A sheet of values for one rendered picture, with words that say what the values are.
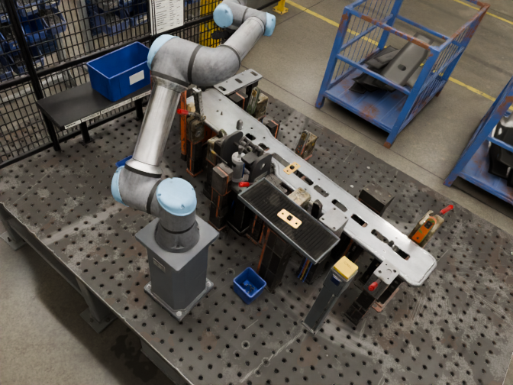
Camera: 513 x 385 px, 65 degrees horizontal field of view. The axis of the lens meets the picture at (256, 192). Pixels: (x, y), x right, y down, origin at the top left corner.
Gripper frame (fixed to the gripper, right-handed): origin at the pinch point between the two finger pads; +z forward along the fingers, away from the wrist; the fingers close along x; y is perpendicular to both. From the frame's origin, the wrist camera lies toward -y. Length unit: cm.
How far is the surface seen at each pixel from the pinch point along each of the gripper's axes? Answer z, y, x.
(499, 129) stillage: 101, 95, 251
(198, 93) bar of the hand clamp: 6.1, 1.3, -17.2
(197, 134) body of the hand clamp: 28.9, 2.2, -17.6
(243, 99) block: 29.2, -4.6, 19.6
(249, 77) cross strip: 26.7, -14.4, 33.6
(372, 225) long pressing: 26, 89, 2
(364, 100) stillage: 110, -9, 194
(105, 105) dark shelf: 24, -34, -42
